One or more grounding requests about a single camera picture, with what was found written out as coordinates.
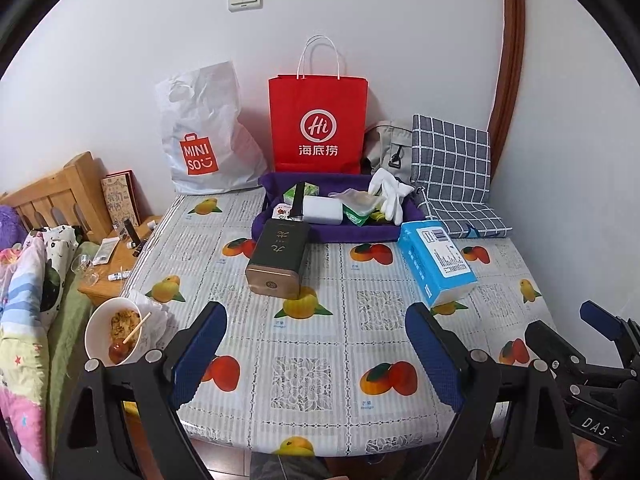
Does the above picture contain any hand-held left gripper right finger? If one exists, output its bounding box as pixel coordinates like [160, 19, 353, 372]
[405, 302, 581, 480]

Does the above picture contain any fruit print tablecloth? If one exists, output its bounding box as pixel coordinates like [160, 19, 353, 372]
[129, 192, 562, 458]

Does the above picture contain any blue tissue pack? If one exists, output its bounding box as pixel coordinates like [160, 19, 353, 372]
[397, 220, 478, 308]

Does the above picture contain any white flat packet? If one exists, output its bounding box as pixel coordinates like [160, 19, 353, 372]
[92, 238, 121, 266]

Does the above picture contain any purple fabric basket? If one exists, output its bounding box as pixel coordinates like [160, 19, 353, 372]
[251, 171, 427, 244]

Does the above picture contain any patterned book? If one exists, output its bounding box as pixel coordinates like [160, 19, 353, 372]
[101, 171, 143, 235]

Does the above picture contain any purple plush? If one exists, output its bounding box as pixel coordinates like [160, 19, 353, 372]
[0, 204, 28, 248]

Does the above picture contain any crumpled white plastic bag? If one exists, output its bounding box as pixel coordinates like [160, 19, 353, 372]
[131, 289, 173, 348]

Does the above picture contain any grey backpack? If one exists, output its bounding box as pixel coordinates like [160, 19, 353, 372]
[361, 121, 415, 183]

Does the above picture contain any green bed sheet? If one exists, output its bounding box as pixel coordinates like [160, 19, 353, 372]
[39, 242, 98, 461]

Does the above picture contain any wooden headboard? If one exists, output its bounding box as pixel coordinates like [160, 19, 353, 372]
[0, 151, 113, 245]

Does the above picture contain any white soft pack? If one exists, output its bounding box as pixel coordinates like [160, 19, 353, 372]
[302, 196, 347, 225]

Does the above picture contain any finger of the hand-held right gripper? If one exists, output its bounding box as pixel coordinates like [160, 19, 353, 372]
[524, 320, 587, 377]
[580, 300, 640, 358]

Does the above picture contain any clear glass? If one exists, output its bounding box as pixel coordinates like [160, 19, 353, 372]
[70, 252, 100, 286]

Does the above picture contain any wooden chopstick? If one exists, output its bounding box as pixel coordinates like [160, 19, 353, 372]
[120, 312, 152, 347]

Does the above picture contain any dark tea tin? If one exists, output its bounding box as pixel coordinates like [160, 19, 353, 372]
[244, 219, 311, 297]

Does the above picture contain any black white spotted cloth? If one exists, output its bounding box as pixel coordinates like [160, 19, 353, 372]
[29, 225, 83, 317]

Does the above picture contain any colourful printed blanket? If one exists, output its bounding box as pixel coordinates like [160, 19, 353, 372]
[0, 235, 51, 480]

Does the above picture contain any white glove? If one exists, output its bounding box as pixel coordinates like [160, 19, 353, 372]
[369, 167, 402, 197]
[382, 182, 415, 227]

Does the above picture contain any black strap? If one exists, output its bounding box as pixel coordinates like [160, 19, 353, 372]
[291, 182, 307, 222]

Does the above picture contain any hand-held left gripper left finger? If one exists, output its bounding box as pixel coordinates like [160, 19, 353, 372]
[52, 301, 229, 480]

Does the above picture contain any grey checked cushion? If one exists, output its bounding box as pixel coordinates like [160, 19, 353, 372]
[411, 114, 514, 239]

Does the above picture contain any wooden nightstand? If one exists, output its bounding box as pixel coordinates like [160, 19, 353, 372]
[77, 216, 163, 307]

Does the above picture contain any white noodle bowl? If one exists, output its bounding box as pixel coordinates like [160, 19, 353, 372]
[84, 297, 142, 366]

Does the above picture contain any red paper bag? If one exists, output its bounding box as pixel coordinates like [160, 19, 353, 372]
[268, 35, 370, 175]

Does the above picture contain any white plastic shopping bag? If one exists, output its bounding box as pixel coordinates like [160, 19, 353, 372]
[154, 61, 268, 196]

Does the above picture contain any brown wooden door frame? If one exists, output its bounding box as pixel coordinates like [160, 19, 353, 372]
[487, 0, 527, 222]

